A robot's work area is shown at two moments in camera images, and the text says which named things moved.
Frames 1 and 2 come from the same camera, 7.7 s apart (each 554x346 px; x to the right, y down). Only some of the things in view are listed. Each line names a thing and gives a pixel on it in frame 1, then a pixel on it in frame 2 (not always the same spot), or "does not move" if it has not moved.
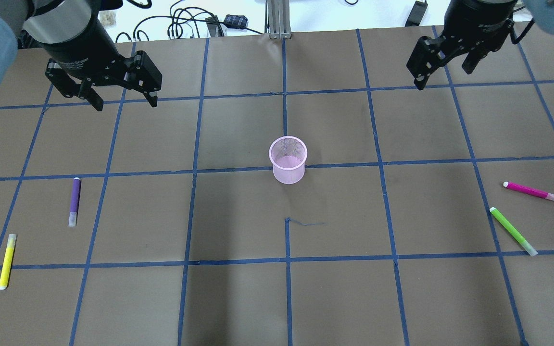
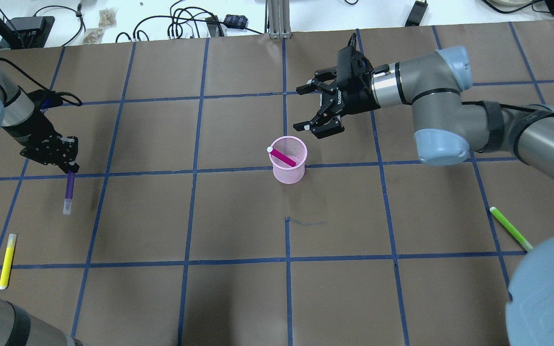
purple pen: [76, 194] → [68, 204]
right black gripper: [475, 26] → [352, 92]
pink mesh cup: [288, 154] does not move
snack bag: [107, 18] does not move
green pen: [527, 245] does not move
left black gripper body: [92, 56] → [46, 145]
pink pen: [533, 191] → [282, 156]
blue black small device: [235, 21] does not move
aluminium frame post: [277, 19] does not move
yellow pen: [7, 261] does not move
